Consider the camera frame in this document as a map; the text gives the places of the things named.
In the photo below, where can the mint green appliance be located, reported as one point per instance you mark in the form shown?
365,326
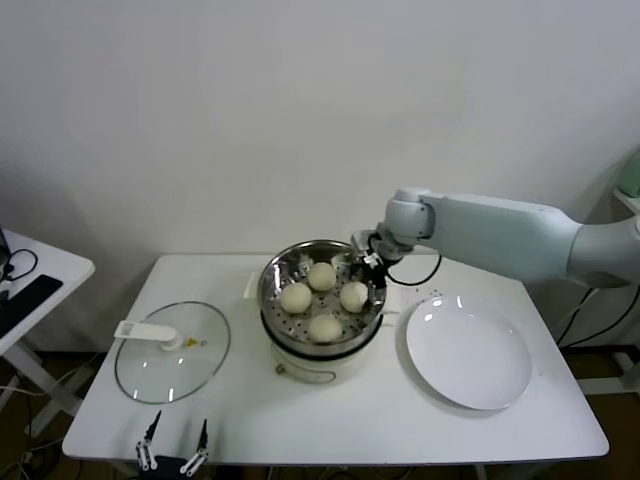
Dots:
632,175

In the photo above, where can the white electric cooker pot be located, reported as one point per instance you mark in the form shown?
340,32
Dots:
320,370

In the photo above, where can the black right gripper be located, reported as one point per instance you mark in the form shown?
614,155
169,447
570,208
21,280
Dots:
375,275

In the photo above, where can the scattered brown crumbs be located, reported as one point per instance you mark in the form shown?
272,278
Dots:
432,290

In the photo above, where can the white steamed baozi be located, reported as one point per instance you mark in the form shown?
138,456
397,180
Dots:
325,328
296,299
352,296
321,277

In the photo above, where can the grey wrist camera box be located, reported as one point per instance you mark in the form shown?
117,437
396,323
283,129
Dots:
361,241

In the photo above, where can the light blue right robot arm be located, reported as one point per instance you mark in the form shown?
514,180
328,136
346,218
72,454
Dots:
500,230

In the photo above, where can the dark laptop screen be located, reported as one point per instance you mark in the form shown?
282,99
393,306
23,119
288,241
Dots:
3,247

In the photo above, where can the white shelf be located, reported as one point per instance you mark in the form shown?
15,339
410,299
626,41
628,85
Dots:
627,202

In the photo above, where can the white furniture leg base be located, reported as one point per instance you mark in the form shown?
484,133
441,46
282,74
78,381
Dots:
622,365

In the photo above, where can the white side desk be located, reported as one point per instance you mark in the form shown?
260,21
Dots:
60,265

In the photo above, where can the white round plate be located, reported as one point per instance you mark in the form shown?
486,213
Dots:
470,355

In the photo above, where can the black keyboard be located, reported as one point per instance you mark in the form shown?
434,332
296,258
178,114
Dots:
30,300

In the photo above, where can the perforated steel steamer basket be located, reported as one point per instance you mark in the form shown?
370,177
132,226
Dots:
280,325

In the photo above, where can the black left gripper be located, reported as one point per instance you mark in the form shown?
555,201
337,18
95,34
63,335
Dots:
169,465

